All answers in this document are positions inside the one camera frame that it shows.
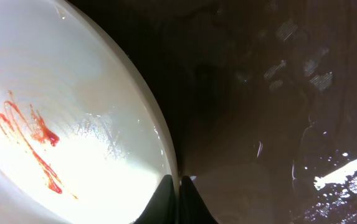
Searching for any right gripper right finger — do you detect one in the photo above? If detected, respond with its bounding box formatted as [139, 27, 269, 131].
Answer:
[179, 175, 217, 224]

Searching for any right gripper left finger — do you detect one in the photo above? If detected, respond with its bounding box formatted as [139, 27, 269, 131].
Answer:
[134, 175, 176, 224]

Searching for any white plate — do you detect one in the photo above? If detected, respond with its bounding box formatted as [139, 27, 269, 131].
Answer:
[0, 0, 179, 223]

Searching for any brown plastic serving tray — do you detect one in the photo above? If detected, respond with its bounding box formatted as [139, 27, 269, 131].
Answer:
[74, 0, 357, 223]

